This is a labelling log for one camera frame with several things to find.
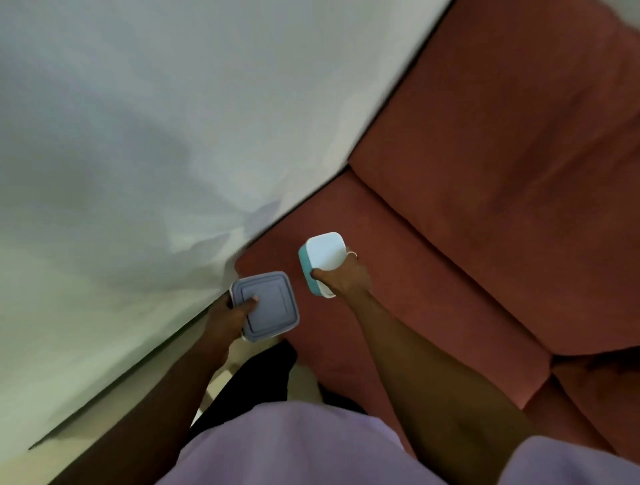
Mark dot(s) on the person's left hand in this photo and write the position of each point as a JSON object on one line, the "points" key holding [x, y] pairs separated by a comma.
{"points": [[225, 320]]}

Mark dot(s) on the person's right hand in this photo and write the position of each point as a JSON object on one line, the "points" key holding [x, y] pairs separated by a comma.
{"points": [[347, 280]]}

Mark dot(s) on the person's left thumb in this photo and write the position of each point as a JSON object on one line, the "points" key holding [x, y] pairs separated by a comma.
{"points": [[247, 305]]}

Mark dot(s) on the person's right thumb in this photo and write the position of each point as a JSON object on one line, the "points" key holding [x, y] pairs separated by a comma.
{"points": [[322, 274]]}

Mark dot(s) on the white and teal food container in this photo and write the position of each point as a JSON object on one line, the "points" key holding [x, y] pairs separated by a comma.
{"points": [[322, 260]]}

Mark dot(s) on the grey lidded food container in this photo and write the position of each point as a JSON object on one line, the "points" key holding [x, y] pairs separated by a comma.
{"points": [[267, 305]]}

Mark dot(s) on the person's right forearm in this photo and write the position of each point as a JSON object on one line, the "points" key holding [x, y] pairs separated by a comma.
{"points": [[430, 389]]}

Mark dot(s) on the person's left forearm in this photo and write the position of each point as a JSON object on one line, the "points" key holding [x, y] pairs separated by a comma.
{"points": [[145, 414]]}

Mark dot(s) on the black trousers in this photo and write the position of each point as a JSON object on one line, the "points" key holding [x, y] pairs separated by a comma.
{"points": [[255, 379]]}

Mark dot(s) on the lilac shirt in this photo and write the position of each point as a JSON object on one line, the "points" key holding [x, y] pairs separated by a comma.
{"points": [[310, 449]]}

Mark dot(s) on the red fabric sofa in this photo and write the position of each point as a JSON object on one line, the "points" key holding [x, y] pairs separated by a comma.
{"points": [[475, 200]]}

